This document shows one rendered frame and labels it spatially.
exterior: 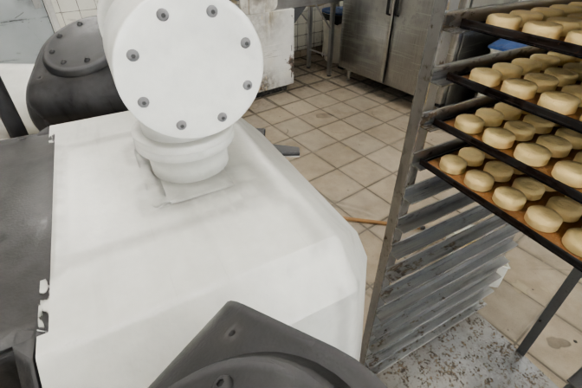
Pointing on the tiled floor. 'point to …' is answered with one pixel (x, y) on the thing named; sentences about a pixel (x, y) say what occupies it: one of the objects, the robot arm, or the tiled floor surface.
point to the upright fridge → (410, 16)
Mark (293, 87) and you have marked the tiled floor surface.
